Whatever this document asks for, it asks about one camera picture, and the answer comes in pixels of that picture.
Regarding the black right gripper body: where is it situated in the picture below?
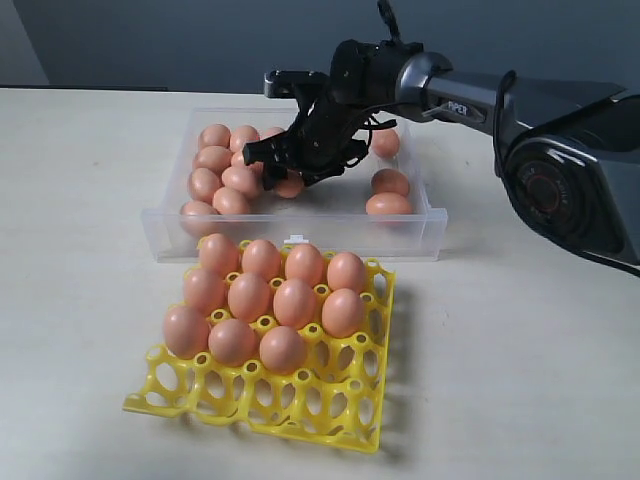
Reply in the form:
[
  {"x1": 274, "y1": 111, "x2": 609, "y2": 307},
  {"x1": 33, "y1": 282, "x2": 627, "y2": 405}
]
[{"x1": 274, "y1": 92, "x2": 370, "y2": 186}]

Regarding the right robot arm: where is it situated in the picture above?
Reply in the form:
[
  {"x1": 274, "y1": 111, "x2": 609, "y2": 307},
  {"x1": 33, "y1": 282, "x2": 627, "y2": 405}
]
[{"x1": 243, "y1": 39, "x2": 639, "y2": 274}]

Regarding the clear plastic box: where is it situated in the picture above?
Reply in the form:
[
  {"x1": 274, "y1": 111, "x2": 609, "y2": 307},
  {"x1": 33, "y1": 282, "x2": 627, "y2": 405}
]
[{"x1": 141, "y1": 101, "x2": 447, "y2": 262}]

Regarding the yellow plastic egg tray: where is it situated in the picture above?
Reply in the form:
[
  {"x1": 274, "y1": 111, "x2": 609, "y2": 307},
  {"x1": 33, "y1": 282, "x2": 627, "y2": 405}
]
[{"x1": 123, "y1": 241, "x2": 395, "y2": 452}]

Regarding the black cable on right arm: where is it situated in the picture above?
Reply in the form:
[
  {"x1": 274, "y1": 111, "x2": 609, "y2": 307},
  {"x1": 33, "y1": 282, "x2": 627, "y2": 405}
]
[{"x1": 309, "y1": 0, "x2": 519, "y2": 179}]

